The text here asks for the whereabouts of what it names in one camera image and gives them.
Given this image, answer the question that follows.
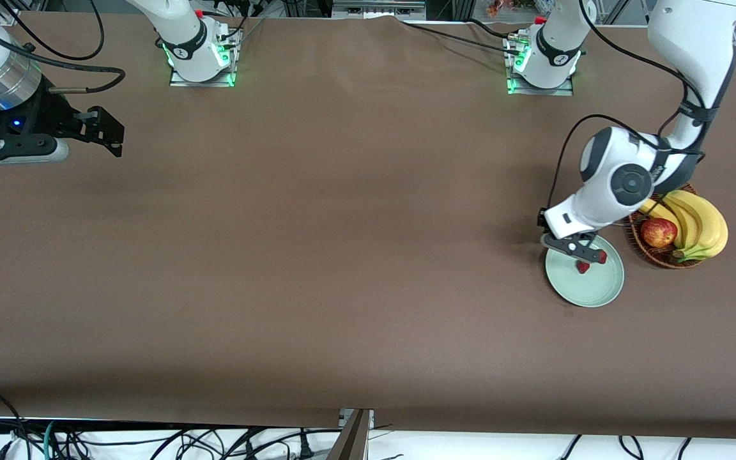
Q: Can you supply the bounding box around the long black table cable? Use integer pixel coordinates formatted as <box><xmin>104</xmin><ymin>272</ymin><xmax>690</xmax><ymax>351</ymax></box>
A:
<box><xmin>397</xmin><ymin>18</ymin><xmax>522</xmax><ymax>56</ymax></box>

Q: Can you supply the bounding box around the brown wicker basket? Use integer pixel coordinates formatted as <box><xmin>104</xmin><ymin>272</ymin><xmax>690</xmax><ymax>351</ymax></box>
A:
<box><xmin>627</xmin><ymin>182</ymin><xmax>707</xmax><ymax>270</ymax></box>

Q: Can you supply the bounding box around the aluminium frame profile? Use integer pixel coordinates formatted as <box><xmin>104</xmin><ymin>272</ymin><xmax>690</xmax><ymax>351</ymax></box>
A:
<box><xmin>328</xmin><ymin>409</ymin><xmax>374</xmax><ymax>460</ymax></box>

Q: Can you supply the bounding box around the grey background device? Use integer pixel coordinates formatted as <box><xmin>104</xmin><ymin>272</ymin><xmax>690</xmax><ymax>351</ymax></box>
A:
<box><xmin>332</xmin><ymin>0</ymin><xmax>426</xmax><ymax>20</ymax></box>

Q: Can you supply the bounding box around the brown table cover sheet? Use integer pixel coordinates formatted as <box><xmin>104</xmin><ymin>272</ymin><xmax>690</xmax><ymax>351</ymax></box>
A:
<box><xmin>0</xmin><ymin>11</ymin><xmax>736</xmax><ymax>441</ymax></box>

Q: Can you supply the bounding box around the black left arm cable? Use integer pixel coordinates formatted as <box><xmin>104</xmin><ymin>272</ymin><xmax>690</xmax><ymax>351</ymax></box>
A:
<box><xmin>547</xmin><ymin>0</ymin><xmax>707</xmax><ymax>211</ymax></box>

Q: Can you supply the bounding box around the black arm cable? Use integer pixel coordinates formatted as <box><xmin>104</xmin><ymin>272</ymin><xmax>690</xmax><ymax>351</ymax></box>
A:
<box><xmin>0</xmin><ymin>0</ymin><xmax>126</xmax><ymax>95</ymax></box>
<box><xmin>547</xmin><ymin>0</ymin><xmax>707</xmax><ymax>211</ymax></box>

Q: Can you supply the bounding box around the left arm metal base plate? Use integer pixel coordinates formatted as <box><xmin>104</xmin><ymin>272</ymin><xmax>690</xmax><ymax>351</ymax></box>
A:
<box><xmin>507</xmin><ymin>32</ymin><xmax>574</xmax><ymax>96</ymax></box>

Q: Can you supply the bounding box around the red apple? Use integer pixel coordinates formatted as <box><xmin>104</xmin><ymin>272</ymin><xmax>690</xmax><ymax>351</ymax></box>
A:
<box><xmin>640</xmin><ymin>218</ymin><xmax>679</xmax><ymax>249</ymax></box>

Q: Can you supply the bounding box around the yellow banana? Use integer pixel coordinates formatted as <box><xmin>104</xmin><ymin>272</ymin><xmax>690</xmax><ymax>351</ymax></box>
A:
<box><xmin>638</xmin><ymin>199</ymin><xmax>685</xmax><ymax>249</ymax></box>
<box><xmin>665</xmin><ymin>190</ymin><xmax>728</xmax><ymax>263</ymax></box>
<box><xmin>662</xmin><ymin>192</ymin><xmax>704</xmax><ymax>253</ymax></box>

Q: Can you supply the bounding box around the pale green plate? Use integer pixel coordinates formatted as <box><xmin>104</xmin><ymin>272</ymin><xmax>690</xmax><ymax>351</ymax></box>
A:
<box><xmin>545</xmin><ymin>235</ymin><xmax>625</xmax><ymax>308</ymax></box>

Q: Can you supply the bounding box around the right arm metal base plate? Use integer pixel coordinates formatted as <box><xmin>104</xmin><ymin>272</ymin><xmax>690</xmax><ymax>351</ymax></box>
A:
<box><xmin>169</xmin><ymin>29</ymin><xmax>236</xmax><ymax>88</ymax></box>

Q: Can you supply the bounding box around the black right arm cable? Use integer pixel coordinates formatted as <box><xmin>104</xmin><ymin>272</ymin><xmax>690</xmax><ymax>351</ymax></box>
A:
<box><xmin>0</xmin><ymin>0</ymin><xmax>126</xmax><ymax>95</ymax></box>

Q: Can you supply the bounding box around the short black table cable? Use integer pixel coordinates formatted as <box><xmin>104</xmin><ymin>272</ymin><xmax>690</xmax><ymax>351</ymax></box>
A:
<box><xmin>467</xmin><ymin>18</ymin><xmax>517</xmax><ymax>39</ymax></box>

